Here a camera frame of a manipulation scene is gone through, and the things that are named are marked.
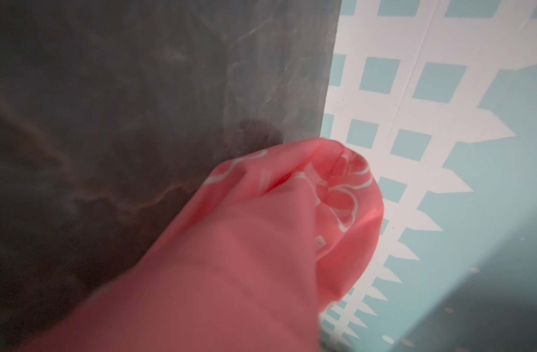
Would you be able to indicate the pink child rain jacket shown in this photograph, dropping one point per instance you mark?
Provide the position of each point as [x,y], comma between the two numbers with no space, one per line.
[269,241]

